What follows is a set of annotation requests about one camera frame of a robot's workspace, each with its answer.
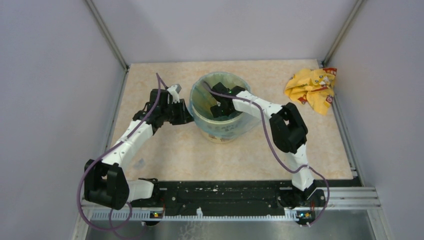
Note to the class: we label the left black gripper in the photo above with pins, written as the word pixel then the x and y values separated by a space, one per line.
pixel 184 116

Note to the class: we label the yellow crumpled snack bag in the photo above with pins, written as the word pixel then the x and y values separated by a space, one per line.
pixel 314 87

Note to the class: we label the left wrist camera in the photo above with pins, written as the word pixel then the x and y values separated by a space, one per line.
pixel 173 93

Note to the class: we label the white slotted cable duct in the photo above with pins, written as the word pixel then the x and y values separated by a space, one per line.
pixel 157 216

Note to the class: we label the right aluminium frame post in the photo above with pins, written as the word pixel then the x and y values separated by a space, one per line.
pixel 357 7

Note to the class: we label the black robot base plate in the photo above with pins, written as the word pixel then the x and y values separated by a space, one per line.
pixel 251 198

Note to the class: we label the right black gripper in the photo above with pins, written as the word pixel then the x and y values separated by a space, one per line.
pixel 216 110

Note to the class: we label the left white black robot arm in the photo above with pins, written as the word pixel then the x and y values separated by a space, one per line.
pixel 105 182

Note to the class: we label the left aluminium frame post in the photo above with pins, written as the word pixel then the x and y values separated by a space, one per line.
pixel 104 30

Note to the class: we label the aluminium frame post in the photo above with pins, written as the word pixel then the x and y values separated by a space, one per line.
pixel 104 30
pixel 357 7

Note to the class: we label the yellow capybara trash bin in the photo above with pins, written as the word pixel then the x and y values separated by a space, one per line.
pixel 218 129

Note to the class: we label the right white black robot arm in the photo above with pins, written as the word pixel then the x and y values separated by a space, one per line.
pixel 284 130

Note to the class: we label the blue plastic trash bag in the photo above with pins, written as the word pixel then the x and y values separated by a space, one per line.
pixel 245 126

